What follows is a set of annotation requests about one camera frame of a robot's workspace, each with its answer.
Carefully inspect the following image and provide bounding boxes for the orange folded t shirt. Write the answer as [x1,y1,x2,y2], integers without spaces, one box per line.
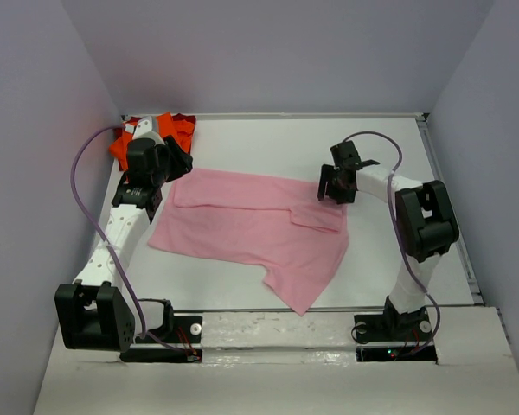
[108,112,196,172]

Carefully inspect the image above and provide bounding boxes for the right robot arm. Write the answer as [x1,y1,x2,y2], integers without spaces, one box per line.
[317,140,459,344]

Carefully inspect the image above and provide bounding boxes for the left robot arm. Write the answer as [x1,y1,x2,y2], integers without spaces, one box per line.
[54,136,193,353]

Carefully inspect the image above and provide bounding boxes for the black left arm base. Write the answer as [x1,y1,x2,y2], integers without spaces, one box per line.
[119,298,203,364]

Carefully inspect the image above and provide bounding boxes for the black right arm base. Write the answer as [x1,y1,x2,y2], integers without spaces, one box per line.
[350,314,438,363]

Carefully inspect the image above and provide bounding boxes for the pink t shirt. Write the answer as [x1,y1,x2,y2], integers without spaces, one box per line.
[148,169,349,316]

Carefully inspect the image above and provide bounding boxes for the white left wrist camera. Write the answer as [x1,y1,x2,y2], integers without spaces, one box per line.
[123,116,164,146]

